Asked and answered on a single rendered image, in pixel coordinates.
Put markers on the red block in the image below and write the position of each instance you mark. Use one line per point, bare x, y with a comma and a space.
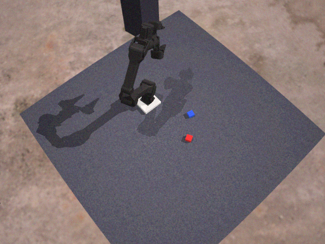
188, 138

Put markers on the blue block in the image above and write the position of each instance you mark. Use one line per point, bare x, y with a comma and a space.
190, 114

